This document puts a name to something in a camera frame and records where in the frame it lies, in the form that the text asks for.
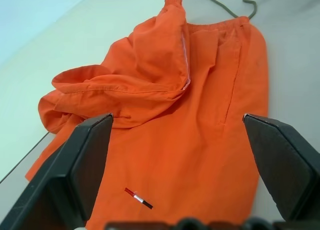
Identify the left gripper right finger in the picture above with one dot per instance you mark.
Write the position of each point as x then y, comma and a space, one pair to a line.
287, 170

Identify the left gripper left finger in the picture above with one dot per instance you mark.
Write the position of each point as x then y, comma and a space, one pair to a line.
62, 177

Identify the orange shorts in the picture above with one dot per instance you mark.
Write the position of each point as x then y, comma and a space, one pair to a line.
175, 140

